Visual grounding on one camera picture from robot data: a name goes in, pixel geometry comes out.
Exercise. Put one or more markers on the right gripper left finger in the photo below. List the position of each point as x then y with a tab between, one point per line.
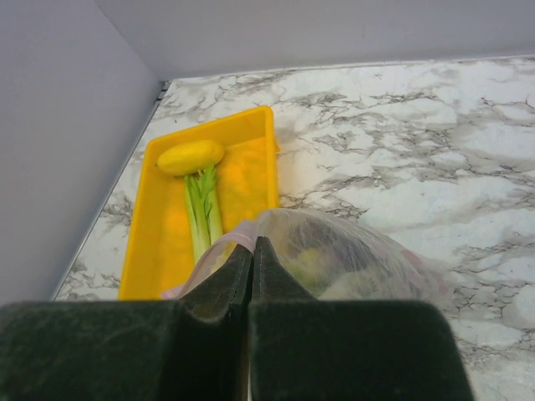
185	349

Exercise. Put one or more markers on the yellow lemon toy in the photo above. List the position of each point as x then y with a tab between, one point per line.
190	157

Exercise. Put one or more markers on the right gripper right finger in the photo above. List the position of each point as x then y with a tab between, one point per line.
301	348

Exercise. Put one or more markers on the clear zip top bag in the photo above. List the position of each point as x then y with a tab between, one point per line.
331	258

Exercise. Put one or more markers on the yellow plastic tray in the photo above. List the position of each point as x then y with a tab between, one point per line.
159	253

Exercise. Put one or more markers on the white celery toy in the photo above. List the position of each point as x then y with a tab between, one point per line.
203	211

